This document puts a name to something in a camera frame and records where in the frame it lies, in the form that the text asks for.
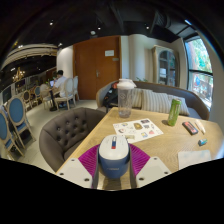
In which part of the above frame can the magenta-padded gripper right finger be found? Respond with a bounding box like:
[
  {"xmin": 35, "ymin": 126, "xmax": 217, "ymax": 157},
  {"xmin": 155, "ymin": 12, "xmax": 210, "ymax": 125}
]
[{"xmin": 129, "ymin": 143, "xmax": 172, "ymax": 189}]

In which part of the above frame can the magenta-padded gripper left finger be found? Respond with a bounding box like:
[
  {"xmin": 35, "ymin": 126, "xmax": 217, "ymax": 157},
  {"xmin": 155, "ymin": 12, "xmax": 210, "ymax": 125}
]
[{"xmin": 55, "ymin": 143, "xmax": 101, "ymax": 190}]

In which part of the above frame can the white and blue computer mouse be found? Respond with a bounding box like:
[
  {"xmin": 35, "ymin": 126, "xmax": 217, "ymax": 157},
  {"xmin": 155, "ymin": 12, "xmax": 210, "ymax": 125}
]
[{"xmin": 98, "ymin": 134, "xmax": 131, "ymax": 180}]

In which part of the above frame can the grey tufted armchair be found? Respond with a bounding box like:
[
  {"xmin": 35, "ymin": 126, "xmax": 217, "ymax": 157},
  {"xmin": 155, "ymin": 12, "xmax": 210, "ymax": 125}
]
[{"xmin": 38, "ymin": 106, "xmax": 108, "ymax": 173}]

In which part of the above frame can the white sticker sheet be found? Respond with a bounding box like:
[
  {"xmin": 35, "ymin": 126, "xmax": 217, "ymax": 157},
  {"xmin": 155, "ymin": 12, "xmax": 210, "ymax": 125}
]
[{"xmin": 112, "ymin": 117, "xmax": 164, "ymax": 144}]

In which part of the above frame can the black and red flat box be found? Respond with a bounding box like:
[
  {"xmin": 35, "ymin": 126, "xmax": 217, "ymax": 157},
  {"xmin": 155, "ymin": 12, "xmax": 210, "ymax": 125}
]
[{"xmin": 181, "ymin": 120, "xmax": 199, "ymax": 136}]

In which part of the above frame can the green drink can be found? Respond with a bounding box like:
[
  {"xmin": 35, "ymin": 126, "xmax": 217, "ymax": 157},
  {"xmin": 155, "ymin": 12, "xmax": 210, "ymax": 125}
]
[{"xmin": 166, "ymin": 98, "xmax": 183, "ymax": 127}]

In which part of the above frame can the striped cushion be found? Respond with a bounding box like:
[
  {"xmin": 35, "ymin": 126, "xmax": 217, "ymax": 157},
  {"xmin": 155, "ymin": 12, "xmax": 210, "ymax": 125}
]
[
  {"xmin": 131, "ymin": 87, "xmax": 144, "ymax": 109},
  {"xmin": 141, "ymin": 89, "xmax": 173, "ymax": 114},
  {"xmin": 167, "ymin": 94, "xmax": 191, "ymax": 117}
]

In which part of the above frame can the clear plastic shaker bottle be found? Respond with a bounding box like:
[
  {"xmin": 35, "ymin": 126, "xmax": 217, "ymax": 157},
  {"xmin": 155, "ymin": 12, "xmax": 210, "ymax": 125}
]
[{"xmin": 116, "ymin": 78, "xmax": 137, "ymax": 119}]

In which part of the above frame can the grey curved sofa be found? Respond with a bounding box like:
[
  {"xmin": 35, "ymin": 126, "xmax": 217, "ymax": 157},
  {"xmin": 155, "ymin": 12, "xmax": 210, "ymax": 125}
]
[{"xmin": 95, "ymin": 80, "xmax": 211, "ymax": 121}]

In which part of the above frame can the group of blue chairs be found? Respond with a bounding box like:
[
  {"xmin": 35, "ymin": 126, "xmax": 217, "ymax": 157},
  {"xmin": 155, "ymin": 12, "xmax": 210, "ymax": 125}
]
[{"xmin": 0, "ymin": 85, "xmax": 43, "ymax": 158}]

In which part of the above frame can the black backpack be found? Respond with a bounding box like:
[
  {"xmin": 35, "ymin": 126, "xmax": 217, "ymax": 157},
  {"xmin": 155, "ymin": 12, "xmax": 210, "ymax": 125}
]
[{"xmin": 101, "ymin": 83, "xmax": 120, "ymax": 109}]

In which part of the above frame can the person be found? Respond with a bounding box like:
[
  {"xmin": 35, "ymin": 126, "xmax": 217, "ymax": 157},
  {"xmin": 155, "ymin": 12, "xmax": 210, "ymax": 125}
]
[{"xmin": 49, "ymin": 69, "xmax": 68, "ymax": 108}]

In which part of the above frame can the brown wooden door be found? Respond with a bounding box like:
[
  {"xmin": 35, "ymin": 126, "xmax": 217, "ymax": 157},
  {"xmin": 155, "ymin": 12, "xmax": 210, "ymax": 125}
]
[{"xmin": 73, "ymin": 35, "xmax": 122, "ymax": 101}]

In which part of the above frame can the glass door cabinet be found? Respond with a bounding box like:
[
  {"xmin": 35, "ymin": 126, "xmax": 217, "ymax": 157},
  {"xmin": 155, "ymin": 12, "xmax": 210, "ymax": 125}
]
[{"xmin": 151, "ymin": 44, "xmax": 179, "ymax": 88}]

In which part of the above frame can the black framed window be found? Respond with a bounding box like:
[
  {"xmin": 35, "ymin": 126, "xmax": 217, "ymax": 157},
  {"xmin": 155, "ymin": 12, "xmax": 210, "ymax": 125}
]
[{"xmin": 184, "ymin": 35, "xmax": 214, "ymax": 109}]

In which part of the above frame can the gold chandelier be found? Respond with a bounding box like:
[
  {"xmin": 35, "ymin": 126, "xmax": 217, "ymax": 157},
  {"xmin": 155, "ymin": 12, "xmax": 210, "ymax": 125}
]
[{"xmin": 12, "ymin": 66, "xmax": 27, "ymax": 83}]

